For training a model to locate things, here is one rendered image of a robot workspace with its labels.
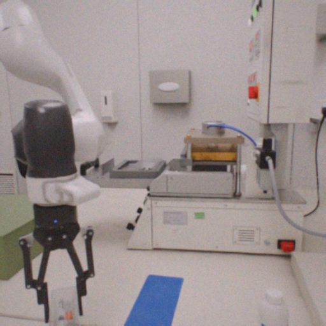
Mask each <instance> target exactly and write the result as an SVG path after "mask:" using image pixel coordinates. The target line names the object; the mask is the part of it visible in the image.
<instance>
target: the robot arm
mask: <svg viewBox="0 0 326 326"><path fill-rule="evenodd" d="M0 61H1V63H3V66H4V67H5V69H6V70H7V71H8V72H10V73H11V74H13V75H14V76H16V77H17V78H19V80H23V81H25V82H29V83H34V84H37V85H40V86H43V87H46V88H49V89H52V90H54V91H56V92H57V93H59V95H60V96H61V97H62V99H63V101H64V102H62V101H56V100H35V101H29V102H27V103H25V104H24V115H23V120H21V121H19V123H18V124H17V125H16V126H15V127H14V128H12V130H11V134H12V140H13V146H14V153H15V156H14V157H15V158H16V159H18V160H19V161H21V162H23V163H24V164H27V174H26V176H25V177H26V182H27V193H28V199H29V201H31V202H34V204H33V210H34V222H35V229H34V231H33V233H32V234H28V235H26V236H25V235H21V237H20V239H19V242H18V243H19V245H20V248H21V250H22V252H23V260H24V278H25V288H26V289H28V290H29V289H31V288H32V289H35V290H36V292H37V300H38V305H44V313H45V323H48V320H49V304H48V288H47V281H46V282H44V279H45V274H46V268H47V264H48V260H49V258H50V253H51V252H52V251H55V250H67V252H68V254H69V256H70V258H71V261H72V263H73V265H74V269H75V271H76V273H77V277H76V290H77V297H78V309H79V315H80V316H83V310H82V297H83V296H87V280H88V279H89V278H93V277H94V276H95V271H94V259H93V252H92V238H93V235H94V231H93V228H92V226H88V227H83V226H80V225H79V223H78V222H77V219H76V206H77V205H79V204H83V203H85V202H87V201H90V200H92V199H95V198H96V197H99V196H100V195H101V188H100V187H99V186H98V185H96V184H95V183H92V182H91V181H88V180H86V179H85V178H84V177H82V176H80V175H77V174H76V173H77V172H78V170H77V168H76V164H75V163H74V162H79V161H95V160H96V158H98V156H100V155H101V154H102V153H103V151H104V149H105V146H106V135H105V131H104V127H103V125H102V123H101V122H100V121H99V120H98V118H97V117H96V115H95V114H94V112H93V110H92V108H91V107H90V104H89V102H88V101H87V98H86V97H85V94H84V93H83V91H82V89H81V87H80V85H79V83H78V81H77V79H76V77H75V75H74V73H73V70H72V69H71V66H70V65H69V63H68V62H66V61H65V60H63V59H62V57H60V56H59V55H58V54H57V53H56V52H54V50H53V49H52V48H51V47H50V46H49V45H48V41H47V39H46V38H45V34H44V32H43V28H42V26H41V22H40V21H39V18H38V17H37V16H36V14H35V12H34V11H33V10H32V8H31V7H30V6H29V5H28V4H25V3H24V2H22V1H19V0H9V1H6V2H3V3H1V4H0ZM78 233H80V234H81V237H82V238H83V239H85V248H86V255H87V266H88V270H86V271H83V267H82V265H81V262H80V260H79V258H78V255H77V253H76V250H75V247H74V244H73V241H74V240H75V238H76V237H77V235H78ZM34 239H35V240H37V241H38V242H39V243H40V244H41V245H42V246H43V254H42V258H41V263H40V267H39V273H38V279H33V270H32V261H31V259H32V252H31V246H32V244H33V240H34Z"/></svg>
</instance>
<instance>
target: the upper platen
mask: <svg viewBox="0 0 326 326"><path fill-rule="evenodd" d="M192 158H193V164H195V165H236V144H192Z"/></svg>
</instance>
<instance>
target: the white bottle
mask: <svg viewBox="0 0 326 326"><path fill-rule="evenodd" d="M288 315H289V312H288V308H287V304H286V302H285V301H283V293H282V292H281V291H279V290H278V289H276V288H268V289H267V290H266V297H264V298H263V299H262V300H261V302H260V304H259V315H258V326H288Z"/></svg>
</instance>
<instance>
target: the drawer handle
mask: <svg viewBox="0 0 326 326"><path fill-rule="evenodd" d="M99 164H100V161H99V158H96V160H95V161H86V162H84V163H82V164H80V176H86V175H87V169H89V168H91V167H92V166H94V167H99Z"/></svg>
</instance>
